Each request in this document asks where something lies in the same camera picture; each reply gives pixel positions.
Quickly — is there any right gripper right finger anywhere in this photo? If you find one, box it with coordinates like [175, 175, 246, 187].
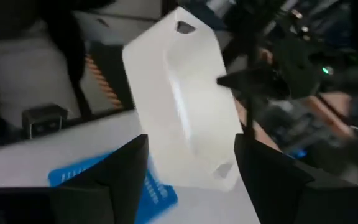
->
[233, 133, 358, 224]

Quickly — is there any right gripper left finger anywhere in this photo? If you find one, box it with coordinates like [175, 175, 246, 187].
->
[0, 133, 150, 224]

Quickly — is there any blue slotted plastic basket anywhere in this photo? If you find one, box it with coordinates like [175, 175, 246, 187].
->
[47, 150, 179, 224]

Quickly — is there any white plastic basket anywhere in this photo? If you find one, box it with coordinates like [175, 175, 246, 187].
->
[122, 6, 244, 192]

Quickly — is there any black hazard-striped floor mat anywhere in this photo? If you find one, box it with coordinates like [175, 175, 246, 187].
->
[85, 40, 136, 110]

